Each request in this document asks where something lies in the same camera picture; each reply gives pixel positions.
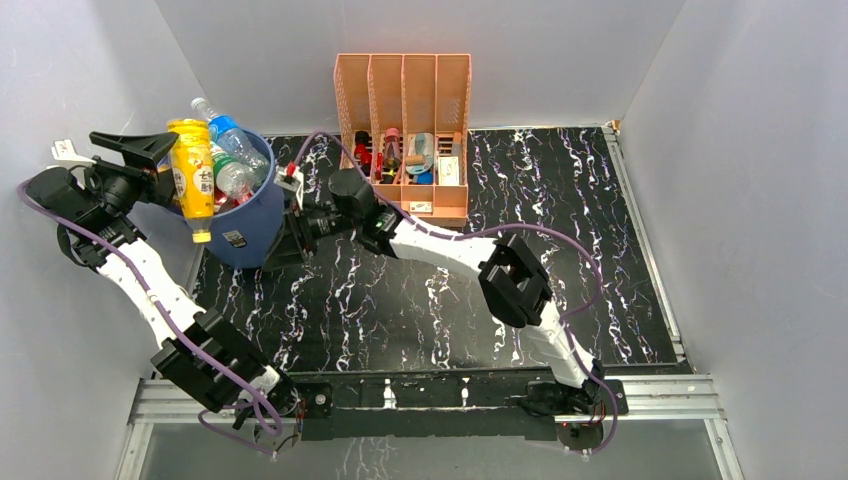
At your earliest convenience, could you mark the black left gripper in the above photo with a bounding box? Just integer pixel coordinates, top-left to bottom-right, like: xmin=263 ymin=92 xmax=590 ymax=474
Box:
xmin=89 ymin=134 xmax=183 ymax=217

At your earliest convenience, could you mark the yellow drink bottle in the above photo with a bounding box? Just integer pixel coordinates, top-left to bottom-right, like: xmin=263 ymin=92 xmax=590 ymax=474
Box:
xmin=167 ymin=119 xmax=215 ymax=244

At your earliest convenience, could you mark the clear bottle blue label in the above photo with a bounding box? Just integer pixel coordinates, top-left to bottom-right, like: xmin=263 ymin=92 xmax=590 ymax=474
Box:
xmin=190 ymin=97 xmax=270 ymax=188

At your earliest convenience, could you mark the light blue tape dispenser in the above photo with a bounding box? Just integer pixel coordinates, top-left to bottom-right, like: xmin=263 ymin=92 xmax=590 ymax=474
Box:
xmin=404 ymin=132 xmax=435 ymax=176

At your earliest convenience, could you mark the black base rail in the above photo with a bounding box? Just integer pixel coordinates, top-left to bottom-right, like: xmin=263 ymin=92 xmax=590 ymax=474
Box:
xmin=129 ymin=362 xmax=723 ymax=444

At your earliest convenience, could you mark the pink capped dark bottle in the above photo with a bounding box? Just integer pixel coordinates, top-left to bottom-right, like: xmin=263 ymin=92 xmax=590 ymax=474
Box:
xmin=375 ymin=128 xmax=402 ymax=184

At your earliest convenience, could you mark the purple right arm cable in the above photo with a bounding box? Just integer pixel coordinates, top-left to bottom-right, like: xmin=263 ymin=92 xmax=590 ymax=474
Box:
xmin=291 ymin=130 xmax=621 ymax=457

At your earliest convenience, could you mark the red black toy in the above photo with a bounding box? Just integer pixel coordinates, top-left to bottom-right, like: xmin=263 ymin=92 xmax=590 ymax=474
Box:
xmin=354 ymin=130 xmax=373 ymax=176

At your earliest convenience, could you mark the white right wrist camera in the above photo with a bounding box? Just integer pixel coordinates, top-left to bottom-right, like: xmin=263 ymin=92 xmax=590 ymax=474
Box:
xmin=274 ymin=162 xmax=304 ymax=210

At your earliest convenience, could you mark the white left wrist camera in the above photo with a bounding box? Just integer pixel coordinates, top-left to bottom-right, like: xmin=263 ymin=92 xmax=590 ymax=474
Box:
xmin=51 ymin=139 xmax=95 ymax=169

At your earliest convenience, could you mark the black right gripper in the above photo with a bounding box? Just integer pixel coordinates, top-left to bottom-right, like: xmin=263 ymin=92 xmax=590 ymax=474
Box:
xmin=261 ymin=200 xmax=360 ymax=275

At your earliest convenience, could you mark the peach plastic desk organizer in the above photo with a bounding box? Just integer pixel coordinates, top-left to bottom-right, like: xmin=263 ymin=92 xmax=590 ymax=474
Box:
xmin=334 ymin=53 xmax=472 ymax=228

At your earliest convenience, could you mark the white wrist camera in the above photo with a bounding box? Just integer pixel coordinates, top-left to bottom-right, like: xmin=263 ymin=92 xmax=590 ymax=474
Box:
xmin=274 ymin=162 xmax=304 ymax=210
xmin=51 ymin=139 xmax=95 ymax=169

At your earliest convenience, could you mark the clear bottle green cap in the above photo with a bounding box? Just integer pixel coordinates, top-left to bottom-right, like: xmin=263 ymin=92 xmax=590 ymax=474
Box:
xmin=210 ymin=142 xmax=256 ymax=203

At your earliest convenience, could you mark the blue plastic bin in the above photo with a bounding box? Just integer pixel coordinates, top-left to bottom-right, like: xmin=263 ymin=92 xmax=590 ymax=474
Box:
xmin=160 ymin=132 xmax=284 ymax=269

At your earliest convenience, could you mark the small white card box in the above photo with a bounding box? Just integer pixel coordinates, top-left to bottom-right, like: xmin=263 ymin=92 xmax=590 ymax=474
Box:
xmin=409 ymin=201 xmax=433 ymax=214

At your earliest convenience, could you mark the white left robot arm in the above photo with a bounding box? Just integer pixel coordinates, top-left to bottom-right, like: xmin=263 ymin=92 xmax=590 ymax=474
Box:
xmin=17 ymin=132 xmax=300 ymax=436

